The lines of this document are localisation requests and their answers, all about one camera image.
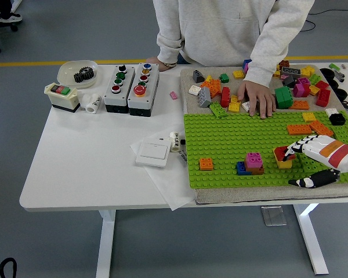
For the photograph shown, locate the white labelled cylinder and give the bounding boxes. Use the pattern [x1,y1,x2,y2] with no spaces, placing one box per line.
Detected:
[169,131,181,152]

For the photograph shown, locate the metal floor plate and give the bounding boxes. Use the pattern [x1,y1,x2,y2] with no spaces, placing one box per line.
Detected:
[260,205,288,227]

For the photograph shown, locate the green toy baseplate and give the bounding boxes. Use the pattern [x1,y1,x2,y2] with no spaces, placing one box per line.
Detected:
[183,109,348,189]

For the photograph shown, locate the black strap loop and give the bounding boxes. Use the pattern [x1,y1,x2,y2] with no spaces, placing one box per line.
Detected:
[0,257,17,278]

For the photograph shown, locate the person's right hand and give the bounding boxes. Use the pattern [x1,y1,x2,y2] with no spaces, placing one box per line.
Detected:
[146,56,176,72]

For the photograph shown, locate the orange long toy brick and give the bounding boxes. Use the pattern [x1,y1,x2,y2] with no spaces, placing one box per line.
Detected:
[289,100,310,111]
[287,123,313,136]
[309,120,335,137]

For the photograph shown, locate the magenta tall toy brick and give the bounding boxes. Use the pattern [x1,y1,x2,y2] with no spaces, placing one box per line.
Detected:
[292,83,311,98]

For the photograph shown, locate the grey emergency-stop control box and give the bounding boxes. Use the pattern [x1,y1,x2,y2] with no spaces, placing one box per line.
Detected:
[127,63,160,118]

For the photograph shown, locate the cream switch red green buttons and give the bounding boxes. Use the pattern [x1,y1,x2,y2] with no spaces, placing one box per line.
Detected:
[43,82,81,114]

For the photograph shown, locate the person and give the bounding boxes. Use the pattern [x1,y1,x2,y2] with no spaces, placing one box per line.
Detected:
[0,0,23,24]
[146,0,317,119]

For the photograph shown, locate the red long toy brick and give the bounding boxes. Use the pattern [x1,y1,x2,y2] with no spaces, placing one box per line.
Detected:
[220,86,232,108]

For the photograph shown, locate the white oval bowl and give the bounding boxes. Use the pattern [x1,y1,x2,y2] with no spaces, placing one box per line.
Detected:
[57,60,99,89]

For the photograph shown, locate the grey-brown mat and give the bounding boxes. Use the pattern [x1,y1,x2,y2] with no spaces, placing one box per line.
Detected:
[179,64,348,206]

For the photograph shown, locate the dark grey toy brick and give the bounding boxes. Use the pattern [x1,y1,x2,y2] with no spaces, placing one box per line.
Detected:
[281,75,298,89]

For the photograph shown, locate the grey long toy brick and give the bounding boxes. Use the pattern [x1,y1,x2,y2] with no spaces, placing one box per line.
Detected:
[281,66,302,76]

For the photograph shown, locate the clear printed label strip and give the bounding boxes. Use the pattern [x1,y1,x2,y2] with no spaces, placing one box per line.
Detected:
[176,150,190,169]

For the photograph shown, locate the white paper sheet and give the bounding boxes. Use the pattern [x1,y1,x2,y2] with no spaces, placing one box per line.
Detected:
[129,136,195,211]

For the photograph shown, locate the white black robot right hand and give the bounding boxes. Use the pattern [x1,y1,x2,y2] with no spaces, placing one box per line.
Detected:
[282,134,348,189]

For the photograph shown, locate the black metal gear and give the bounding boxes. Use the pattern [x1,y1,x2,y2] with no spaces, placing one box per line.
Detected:
[79,67,95,81]
[73,71,88,85]

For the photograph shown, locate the red tall toy brick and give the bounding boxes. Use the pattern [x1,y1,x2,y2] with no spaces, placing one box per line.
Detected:
[316,88,332,107]

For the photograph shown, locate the orange square toy brick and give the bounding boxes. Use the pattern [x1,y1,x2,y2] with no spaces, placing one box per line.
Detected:
[199,157,215,171]

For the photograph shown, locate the light grey toy brick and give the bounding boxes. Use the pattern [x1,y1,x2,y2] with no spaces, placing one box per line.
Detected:
[197,86,212,108]

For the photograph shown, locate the black floor cable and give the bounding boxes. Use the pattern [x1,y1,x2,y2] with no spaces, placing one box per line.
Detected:
[304,8,348,32]

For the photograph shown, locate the green tall toy brick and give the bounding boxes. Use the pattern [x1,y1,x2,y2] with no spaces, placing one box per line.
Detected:
[274,86,293,110]

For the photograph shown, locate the yellow long toy brick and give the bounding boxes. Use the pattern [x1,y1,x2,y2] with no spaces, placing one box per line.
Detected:
[273,147,293,169]

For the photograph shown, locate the green long toy brick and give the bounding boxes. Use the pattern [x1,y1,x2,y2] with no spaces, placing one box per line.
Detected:
[209,101,229,119]

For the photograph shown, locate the grey four-button control box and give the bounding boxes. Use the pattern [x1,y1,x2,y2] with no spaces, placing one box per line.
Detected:
[103,64,136,114]

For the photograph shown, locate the light green flat plate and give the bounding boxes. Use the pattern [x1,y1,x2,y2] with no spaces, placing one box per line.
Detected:
[333,124,348,148]

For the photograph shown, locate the white wall switch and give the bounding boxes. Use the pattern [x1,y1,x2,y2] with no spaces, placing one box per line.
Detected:
[135,138,171,168]

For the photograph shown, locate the person's left hand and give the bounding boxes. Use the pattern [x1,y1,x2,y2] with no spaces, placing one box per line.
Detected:
[237,80,277,119]

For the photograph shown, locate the white table leg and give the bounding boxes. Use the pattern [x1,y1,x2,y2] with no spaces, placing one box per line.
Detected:
[292,203,330,275]
[96,210,117,278]

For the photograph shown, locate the white pipe fitting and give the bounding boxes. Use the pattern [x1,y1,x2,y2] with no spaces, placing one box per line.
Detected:
[78,93,102,114]

